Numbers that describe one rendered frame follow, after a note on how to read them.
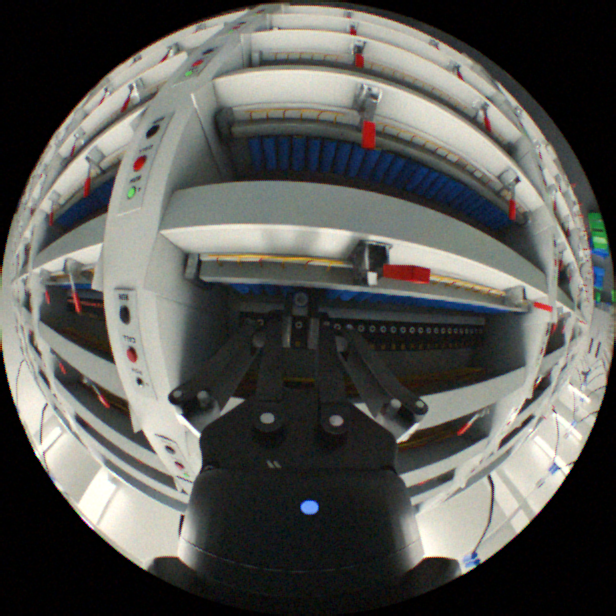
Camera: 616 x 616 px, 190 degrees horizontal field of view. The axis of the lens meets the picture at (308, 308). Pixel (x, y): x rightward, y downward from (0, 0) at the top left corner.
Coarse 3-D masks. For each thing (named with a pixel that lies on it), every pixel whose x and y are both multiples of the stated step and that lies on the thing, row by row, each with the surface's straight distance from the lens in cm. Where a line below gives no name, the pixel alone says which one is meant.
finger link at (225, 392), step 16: (240, 336) 14; (224, 352) 13; (240, 352) 13; (256, 352) 16; (208, 368) 12; (224, 368) 11; (240, 368) 14; (192, 384) 11; (208, 384) 11; (224, 384) 12; (176, 400) 10; (192, 400) 10; (224, 400) 12; (192, 432) 12
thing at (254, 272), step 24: (216, 264) 20; (240, 264) 19; (264, 264) 19; (288, 264) 19; (312, 264) 19; (336, 288) 20; (360, 288) 20; (384, 288) 20; (408, 288) 22; (432, 288) 24; (456, 288) 26
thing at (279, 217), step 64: (192, 192) 19; (256, 192) 16; (320, 192) 16; (192, 256) 21; (320, 256) 19; (448, 256) 20; (512, 256) 32; (384, 320) 35; (448, 320) 44; (512, 320) 54
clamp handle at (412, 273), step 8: (392, 264) 12; (368, 272) 16; (376, 272) 14; (384, 272) 12; (392, 272) 12; (400, 272) 11; (408, 272) 10; (416, 272) 10; (424, 272) 10; (368, 280) 16; (376, 280) 16; (408, 280) 10; (416, 280) 10; (424, 280) 10
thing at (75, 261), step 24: (72, 240) 38; (96, 240) 28; (48, 264) 55; (72, 264) 40; (96, 264) 25; (48, 288) 85; (72, 288) 41; (96, 288) 25; (72, 312) 78; (96, 312) 61
